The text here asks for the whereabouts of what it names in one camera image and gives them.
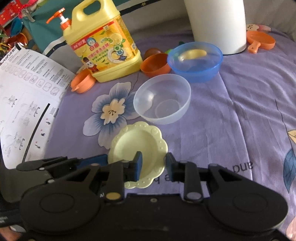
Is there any orange plastic bowl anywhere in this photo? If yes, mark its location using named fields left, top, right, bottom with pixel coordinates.
left=140, top=53, right=171, bottom=78

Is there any clear plastic bowl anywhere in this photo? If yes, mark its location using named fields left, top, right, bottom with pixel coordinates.
left=133, top=74, right=192, bottom=125

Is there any white instruction sheet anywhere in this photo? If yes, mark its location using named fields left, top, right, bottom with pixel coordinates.
left=1, top=45, right=75, bottom=169

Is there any yellow dish soap jug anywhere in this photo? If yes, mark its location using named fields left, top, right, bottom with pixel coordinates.
left=46, top=1, right=142, bottom=83

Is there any brown toy egg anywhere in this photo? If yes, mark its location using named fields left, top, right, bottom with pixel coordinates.
left=144, top=48, right=162, bottom=60

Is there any pale yellow scalloped plate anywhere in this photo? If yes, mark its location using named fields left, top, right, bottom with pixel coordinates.
left=108, top=121, right=168, bottom=189

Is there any orange toy frying pan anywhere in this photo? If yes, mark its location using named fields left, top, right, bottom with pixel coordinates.
left=246, top=31, right=276, bottom=54

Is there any small orange toy pot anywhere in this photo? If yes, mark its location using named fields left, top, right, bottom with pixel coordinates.
left=70, top=69, right=96, bottom=94

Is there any purple floral tablecloth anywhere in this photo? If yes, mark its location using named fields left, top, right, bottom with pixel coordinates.
left=43, top=27, right=296, bottom=239

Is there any white cylindrical container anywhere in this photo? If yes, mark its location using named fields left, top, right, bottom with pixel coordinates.
left=184, top=0, right=246, bottom=55

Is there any yellow toy banana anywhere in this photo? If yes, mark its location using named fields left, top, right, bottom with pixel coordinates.
left=178, top=49, right=207, bottom=61

